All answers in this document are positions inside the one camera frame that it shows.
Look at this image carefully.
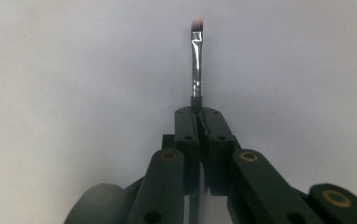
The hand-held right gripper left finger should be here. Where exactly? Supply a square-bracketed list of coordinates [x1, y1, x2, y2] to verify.
[162, 105, 202, 196]

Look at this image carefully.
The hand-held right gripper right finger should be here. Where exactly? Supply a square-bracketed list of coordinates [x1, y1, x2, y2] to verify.
[201, 106, 242, 197]

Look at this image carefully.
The thin black makeup brush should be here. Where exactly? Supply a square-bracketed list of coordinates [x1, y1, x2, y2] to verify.
[188, 17, 207, 224]

